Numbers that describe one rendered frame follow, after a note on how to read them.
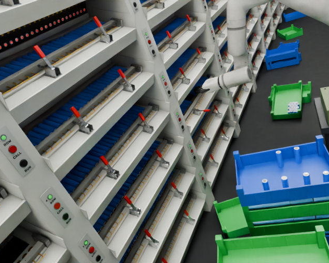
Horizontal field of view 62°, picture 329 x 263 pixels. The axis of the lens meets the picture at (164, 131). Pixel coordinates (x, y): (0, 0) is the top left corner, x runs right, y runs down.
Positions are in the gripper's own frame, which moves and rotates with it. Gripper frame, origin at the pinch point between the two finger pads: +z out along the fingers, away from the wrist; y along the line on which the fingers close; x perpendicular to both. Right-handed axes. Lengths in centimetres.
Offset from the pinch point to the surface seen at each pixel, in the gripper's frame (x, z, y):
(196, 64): -12.7, -2.4, -7.1
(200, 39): -21.1, -1.9, -27.4
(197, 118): 8.3, -2.9, 19.2
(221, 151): 45.8, 3.9, 1.8
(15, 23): -65, -13, 88
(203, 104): 7.8, -2.0, 4.8
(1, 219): -30, -8, 119
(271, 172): 15, -46, 61
